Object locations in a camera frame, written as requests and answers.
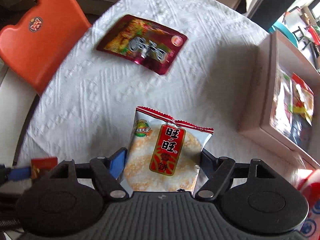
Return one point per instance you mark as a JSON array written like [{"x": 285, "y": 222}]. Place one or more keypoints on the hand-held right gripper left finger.
[{"x": 118, "y": 163}]

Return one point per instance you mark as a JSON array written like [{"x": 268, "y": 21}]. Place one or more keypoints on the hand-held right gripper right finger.
[{"x": 207, "y": 160}]

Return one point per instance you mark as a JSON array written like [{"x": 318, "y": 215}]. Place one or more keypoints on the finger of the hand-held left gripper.
[{"x": 20, "y": 173}]

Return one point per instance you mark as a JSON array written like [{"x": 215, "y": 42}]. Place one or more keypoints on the small red snack packet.
[{"x": 45, "y": 165}]

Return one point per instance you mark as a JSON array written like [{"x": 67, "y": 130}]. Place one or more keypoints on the white rice cracker packet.
[{"x": 162, "y": 155}]

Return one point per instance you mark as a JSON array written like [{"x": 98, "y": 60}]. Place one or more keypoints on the pink cardboard box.
[{"x": 270, "y": 92}]

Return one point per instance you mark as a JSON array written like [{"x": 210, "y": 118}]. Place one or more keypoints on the blue candy bag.
[{"x": 297, "y": 130}]

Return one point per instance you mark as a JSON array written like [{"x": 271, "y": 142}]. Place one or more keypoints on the white embossed tablecloth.
[{"x": 125, "y": 92}]

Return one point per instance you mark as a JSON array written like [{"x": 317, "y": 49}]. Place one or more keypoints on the red and white tissue pack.
[{"x": 311, "y": 205}]

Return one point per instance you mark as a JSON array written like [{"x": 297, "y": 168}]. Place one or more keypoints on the dark red snack packet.
[{"x": 142, "y": 42}]

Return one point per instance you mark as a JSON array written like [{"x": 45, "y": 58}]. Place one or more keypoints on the orange plastic chair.
[{"x": 37, "y": 37}]

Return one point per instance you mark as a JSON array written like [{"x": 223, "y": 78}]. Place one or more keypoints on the teal plastic basin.
[{"x": 283, "y": 31}]

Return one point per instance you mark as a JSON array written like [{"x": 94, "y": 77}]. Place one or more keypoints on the dark wooden stool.
[{"x": 301, "y": 38}]

